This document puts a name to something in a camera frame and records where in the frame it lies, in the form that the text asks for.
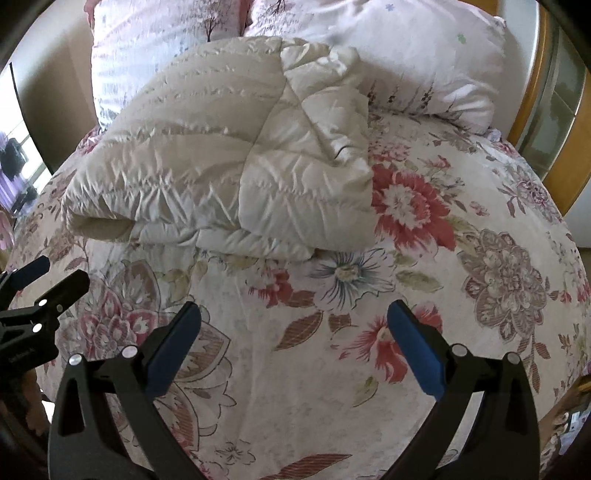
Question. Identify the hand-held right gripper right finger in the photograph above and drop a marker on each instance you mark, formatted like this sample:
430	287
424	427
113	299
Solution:
415	346

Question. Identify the wooden headboard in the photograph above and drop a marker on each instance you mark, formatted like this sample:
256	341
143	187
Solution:
554	115

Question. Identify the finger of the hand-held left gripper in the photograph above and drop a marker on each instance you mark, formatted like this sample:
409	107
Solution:
30	272
69	288

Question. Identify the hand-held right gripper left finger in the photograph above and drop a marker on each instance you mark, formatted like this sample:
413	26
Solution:
175	344

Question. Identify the dark bag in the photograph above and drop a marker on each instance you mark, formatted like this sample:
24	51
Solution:
11	154

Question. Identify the beige quilted duvet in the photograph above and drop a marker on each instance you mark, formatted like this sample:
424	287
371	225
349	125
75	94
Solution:
221	152

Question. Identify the wooden shelf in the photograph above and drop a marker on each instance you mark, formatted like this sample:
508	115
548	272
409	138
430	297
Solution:
565	424

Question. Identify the person's left hand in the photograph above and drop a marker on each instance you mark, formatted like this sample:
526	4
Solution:
36	401

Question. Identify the purple cloth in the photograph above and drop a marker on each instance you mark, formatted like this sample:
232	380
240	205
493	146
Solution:
14	191

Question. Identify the floral bedsheet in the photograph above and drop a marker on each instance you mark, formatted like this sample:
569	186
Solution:
323	323

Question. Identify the white floral pillow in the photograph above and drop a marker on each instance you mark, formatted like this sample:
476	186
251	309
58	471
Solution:
406	60
152	50

